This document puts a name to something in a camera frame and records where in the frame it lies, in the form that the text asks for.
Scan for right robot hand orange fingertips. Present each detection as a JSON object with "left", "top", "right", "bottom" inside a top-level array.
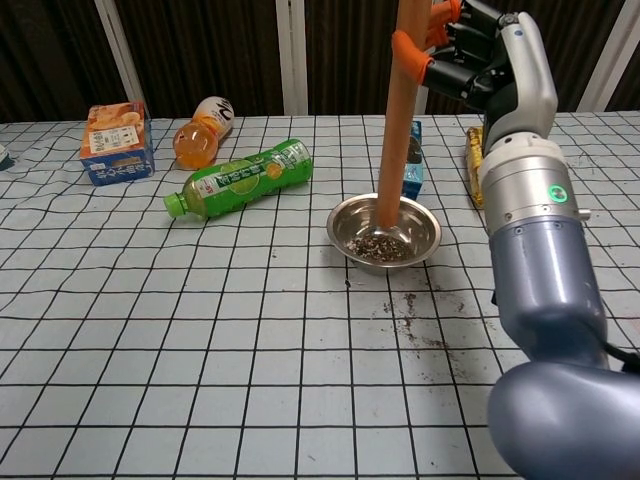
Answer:
[{"left": 391, "top": 0, "right": 512, "bottom": 109}]

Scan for wooden rolling pin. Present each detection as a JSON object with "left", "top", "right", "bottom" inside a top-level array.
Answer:
[{"left": 375, "top": 0, "right": 433, "bottom": 230}]

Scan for stainless steel bowl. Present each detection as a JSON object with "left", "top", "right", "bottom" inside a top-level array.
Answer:
[{"left": 326, "top": 192, "right": 443, "bottom": 276}]

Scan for gold foil snack pack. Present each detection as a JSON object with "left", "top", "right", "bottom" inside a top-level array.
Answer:
[{"left": 465, "top": 125, "right": 487, "bottom": 210}]

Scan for blue seaweed snack pack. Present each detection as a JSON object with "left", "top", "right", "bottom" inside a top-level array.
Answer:
[{"left": 401, "top": 119, "right": 426, "bottom": 200}]

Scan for crushed dark seeds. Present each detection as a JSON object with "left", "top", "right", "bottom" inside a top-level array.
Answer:
[{"left": 348, "top": 232, "right": 416, "bottom": 264}]

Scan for green tea bottle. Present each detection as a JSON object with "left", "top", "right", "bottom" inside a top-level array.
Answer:
[{"left": 163, "top": 138, "right": 314, "bottom": 220}]

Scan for scattered dark crumbs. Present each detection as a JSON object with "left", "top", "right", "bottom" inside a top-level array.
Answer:
[{"left": 382, "top": 285, "right": 469, "bottom": 362}]

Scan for dark brown curtain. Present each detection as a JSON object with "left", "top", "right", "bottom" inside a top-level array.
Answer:
[{"left": 0, "top": 0, "right": 640, "bottom": 124}]

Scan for orange juice bottle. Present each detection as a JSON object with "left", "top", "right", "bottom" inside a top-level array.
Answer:
[{"left": 172, "top": 95, "right": 236, "bottom": 170}]

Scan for orange and blue carton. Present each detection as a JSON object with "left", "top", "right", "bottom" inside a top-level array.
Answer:
[{"left": 79, "top": 100, "right": 156, "bottom": 188}]

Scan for white black checkered tablecloth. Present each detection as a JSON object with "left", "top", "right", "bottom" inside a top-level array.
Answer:
[{"left": 0, "top": 111, "right": 640, "bottom": 480}]

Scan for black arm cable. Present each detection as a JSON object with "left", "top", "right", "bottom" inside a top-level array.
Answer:
[{"left": 603, "top": 339, "right": 640, "bottom": 375}]

